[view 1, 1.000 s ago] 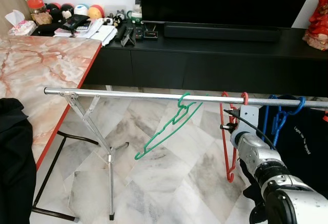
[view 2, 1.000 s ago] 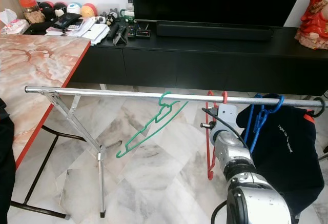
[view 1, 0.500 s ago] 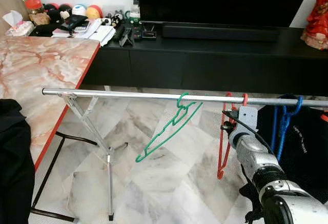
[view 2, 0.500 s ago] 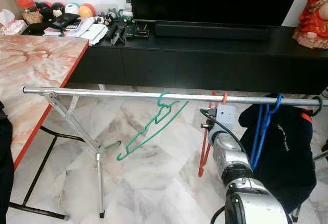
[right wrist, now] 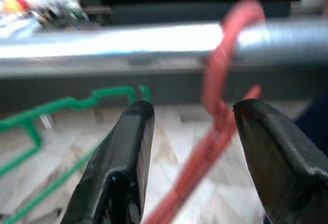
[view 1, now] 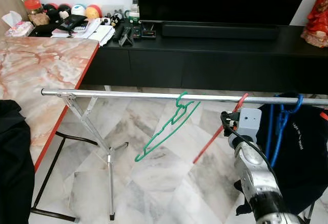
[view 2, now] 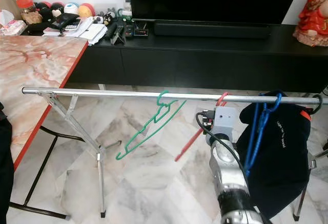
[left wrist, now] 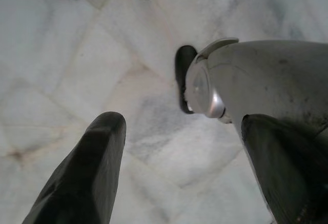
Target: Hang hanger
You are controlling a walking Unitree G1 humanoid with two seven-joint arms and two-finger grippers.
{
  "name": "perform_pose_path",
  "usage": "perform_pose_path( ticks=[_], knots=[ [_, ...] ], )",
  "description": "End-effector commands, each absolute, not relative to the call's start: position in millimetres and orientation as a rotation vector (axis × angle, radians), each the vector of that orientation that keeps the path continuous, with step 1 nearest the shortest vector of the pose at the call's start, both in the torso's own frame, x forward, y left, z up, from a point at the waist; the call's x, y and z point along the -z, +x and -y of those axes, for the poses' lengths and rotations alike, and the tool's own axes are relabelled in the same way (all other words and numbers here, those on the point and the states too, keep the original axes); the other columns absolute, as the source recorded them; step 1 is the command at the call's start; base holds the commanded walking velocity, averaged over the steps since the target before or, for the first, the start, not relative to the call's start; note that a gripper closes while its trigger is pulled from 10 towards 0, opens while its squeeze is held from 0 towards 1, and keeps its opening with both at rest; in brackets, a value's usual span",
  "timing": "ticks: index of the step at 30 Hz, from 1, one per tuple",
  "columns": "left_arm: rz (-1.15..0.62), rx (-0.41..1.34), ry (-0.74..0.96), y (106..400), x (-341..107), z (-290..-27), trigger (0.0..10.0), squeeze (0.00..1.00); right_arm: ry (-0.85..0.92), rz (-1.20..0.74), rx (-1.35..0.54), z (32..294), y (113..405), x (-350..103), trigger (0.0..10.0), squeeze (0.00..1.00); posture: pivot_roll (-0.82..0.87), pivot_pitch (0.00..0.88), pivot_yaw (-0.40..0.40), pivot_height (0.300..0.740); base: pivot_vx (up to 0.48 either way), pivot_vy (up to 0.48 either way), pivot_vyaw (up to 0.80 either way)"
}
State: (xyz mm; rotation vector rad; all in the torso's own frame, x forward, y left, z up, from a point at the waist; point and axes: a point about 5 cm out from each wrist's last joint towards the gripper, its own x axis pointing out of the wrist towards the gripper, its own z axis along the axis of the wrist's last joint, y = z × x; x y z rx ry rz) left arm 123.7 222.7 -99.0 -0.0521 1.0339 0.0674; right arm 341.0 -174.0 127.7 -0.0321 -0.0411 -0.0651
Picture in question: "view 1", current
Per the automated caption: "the jar with red lid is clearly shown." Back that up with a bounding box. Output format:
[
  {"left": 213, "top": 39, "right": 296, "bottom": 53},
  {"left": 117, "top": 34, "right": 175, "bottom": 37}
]
[{"left": 24, "top": 0, "right": 50, "bottom": 27}]

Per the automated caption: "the navy shirt white lettering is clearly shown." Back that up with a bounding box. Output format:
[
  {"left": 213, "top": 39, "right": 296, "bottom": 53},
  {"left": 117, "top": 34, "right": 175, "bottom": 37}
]
[{"left": 235, "top": 92, "right": 328, "bottom": 217}]

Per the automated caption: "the black shirt green print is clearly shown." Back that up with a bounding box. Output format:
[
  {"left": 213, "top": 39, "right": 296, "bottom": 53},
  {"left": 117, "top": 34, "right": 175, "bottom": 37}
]
[{"left": 0, "top": 99, "right": 36, "bottom": 224}]

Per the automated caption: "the black folding table leg frame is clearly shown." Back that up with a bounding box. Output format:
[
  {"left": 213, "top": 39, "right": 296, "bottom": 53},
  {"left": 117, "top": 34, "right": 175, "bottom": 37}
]
[{"left": 30, "top": 131, "right": 99, "bottom": 222}]

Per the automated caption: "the orange yellow round figurine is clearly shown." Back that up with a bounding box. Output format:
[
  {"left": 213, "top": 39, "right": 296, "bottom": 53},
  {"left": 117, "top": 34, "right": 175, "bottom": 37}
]
[{"left": 85, "top": 5, "right": 102, "bottom": 21}]

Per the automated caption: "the silver metal clothes rack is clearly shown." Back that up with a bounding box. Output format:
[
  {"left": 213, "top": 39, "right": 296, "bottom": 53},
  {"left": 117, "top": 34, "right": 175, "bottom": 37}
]
[{"left": 41, "top": 88, "right": 328, "bottom": 221}]

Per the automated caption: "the white blue round figurine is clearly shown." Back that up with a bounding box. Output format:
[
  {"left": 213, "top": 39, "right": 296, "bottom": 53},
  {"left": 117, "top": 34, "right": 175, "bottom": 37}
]
[{"left": 71, "top": 4, "right": 87, "bottom": 17}]

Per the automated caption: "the black soundbar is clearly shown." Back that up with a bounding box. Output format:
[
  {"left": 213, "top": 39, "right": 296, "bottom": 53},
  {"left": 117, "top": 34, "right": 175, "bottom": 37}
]
[{"left": 161, "top": 22, "right": 280, "bottom": 40}]

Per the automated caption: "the black white round figurine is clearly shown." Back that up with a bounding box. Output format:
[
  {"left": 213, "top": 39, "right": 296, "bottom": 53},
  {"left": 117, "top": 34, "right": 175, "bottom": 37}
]
[{"left": 57, "top": 4, "right": 72, "bottom": 21}]

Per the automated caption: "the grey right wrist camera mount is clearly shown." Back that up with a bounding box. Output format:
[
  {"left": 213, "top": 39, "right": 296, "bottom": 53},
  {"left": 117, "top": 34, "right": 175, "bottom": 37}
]
[{"left": 237, "top": 107, "right": 263, "bottom": 138}]

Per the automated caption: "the pink tissue pack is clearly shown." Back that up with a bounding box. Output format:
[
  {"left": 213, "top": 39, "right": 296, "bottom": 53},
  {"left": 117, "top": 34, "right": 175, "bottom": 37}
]
[{"left": 4, "top": 11, "right": 34, "bottom": 37}]

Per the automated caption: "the green plastic hanger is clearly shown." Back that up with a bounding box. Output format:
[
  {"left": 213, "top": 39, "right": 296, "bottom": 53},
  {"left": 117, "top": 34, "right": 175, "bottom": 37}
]
[{"left": 134, "top": 91, "right": 202, "bottom": 163}]

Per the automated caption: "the black remote control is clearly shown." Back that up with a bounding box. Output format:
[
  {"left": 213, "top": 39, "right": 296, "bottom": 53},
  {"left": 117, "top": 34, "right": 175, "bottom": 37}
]
[{"left": 113, "top": 25, "right": 135, "bottom": 47}]

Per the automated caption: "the blue plastic hanger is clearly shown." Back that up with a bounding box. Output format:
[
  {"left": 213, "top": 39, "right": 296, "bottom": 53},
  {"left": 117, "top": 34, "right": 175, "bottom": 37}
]
[{"left": 265, "top": 93, "right": 304, "bottom": 169}]

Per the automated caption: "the white paper stack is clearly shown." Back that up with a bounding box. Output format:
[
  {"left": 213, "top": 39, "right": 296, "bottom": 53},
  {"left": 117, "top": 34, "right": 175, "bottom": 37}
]
[{"left": 85, "top": 19, "right": 116, "bottom": 47}]

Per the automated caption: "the clear plastic bottle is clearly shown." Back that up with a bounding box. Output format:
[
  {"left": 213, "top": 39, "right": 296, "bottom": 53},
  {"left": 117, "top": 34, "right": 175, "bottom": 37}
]
[{"left": 129, "top": 0, "right": 140, "bottom": 22}]

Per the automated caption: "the red plastic hanger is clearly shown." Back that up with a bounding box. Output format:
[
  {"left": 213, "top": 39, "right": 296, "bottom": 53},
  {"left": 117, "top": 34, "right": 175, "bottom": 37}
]
[{"left": 193, "top": 93, "right": 250, "bottom": 164}]

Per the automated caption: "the black red round figurine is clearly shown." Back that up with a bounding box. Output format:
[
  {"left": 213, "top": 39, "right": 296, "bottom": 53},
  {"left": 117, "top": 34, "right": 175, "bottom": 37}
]
[{"left": 42, "top": 3, "right": 58, "bottom": 23}]

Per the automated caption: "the marble table with red edge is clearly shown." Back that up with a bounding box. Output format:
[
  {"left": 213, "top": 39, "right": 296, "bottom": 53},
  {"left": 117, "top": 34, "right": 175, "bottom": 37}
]
[{"left": 0, "top": 35, "right": 100, "bottom": 172}]

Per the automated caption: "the red laughing Buddha statue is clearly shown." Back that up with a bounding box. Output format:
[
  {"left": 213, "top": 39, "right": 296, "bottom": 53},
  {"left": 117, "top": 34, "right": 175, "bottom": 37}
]
[{"left": 301, "top": 0, "right": 328, "bottom": 49}]

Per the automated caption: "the small black white figurine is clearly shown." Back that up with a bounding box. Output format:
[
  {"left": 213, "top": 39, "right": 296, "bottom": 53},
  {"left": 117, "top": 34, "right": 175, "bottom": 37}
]
[{"left": 100, "top": 12, "right": 124, "bottom": 28}]

